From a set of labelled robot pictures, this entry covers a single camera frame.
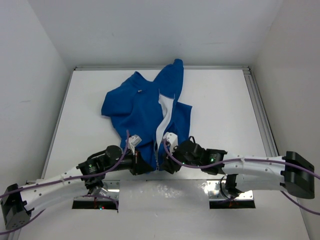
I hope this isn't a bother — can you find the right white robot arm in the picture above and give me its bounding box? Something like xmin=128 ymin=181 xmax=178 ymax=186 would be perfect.
xmin=163 ymin=137 xmax=316 ymax=199

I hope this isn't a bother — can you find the purple cable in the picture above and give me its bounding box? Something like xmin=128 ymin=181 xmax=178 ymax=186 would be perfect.
xmin=161 ymin=138 xmax=320 ymax=216
xmin=0 ymin=129 xmax=131 ymax=236

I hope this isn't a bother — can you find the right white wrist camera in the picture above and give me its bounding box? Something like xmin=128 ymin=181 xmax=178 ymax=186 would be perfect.
xmin=163 ymin=132 xmax=178 ymax=148

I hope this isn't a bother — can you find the aluminium frame rail right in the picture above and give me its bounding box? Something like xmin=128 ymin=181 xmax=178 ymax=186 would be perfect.
xmin=243 ymin=69 xmax=295 ymax=179

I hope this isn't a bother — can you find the aluminium frame rail back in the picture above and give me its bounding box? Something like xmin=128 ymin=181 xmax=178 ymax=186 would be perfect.
xmin=74 ymin=65 xmax=250 ymax=71

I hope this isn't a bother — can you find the blue zip-up jacket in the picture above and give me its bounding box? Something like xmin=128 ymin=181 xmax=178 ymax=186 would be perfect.
xmin=101 ymin=59 xmax=192 ymax=171

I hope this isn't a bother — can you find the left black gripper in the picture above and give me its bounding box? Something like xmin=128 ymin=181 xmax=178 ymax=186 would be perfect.
xmin=104 ymin=147 xmax=153 ymax=175

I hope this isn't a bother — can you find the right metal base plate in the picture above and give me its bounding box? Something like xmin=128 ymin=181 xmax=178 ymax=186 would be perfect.
xmin=206 ymin=179 xmax=254 ymax=202

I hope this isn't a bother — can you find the aluminium frame rail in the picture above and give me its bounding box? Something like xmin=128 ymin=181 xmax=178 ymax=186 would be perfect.
xmin=243 ymin=69 xmax=295 ymax=179
xmin=74 ymin=65 xmax=250 ymax=71

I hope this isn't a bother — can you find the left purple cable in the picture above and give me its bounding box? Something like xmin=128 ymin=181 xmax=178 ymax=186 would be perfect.
xmin=0 ymin=129 xmax=131 ymax=236

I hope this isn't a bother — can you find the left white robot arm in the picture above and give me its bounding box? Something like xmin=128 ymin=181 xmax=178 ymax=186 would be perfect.
xmin=0 ymin=145 xmax=153 ymax=233

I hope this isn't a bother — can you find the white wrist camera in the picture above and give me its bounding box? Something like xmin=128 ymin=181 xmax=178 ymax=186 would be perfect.
xmin=163 ymin=132 xmax=178 ymax=148
xmin=128 ymin=134 xmax=142 ymax=152

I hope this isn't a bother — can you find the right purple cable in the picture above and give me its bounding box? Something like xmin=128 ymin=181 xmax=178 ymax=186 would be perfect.
xmin=161 ymin=138 xmax=320 ymax=216

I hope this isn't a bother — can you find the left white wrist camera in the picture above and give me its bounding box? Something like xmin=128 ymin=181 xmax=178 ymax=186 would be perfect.
xmin=128 ymin=134 xmax=142 ymax=152

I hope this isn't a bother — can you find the metal base plate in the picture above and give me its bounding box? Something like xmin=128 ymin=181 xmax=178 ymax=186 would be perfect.
xmin=206 ymin=179 xmax=254 ymax=202
xmin=74 ymin=180 xmax=120 ymax=201

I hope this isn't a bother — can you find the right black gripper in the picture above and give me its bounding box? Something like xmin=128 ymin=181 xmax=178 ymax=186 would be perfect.
xmin=159 ymin=142 xmax=201 ymax=174

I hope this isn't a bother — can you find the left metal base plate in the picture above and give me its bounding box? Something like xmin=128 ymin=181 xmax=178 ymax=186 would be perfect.
xmin=74 ymin=180 xmax=120 ymax=201

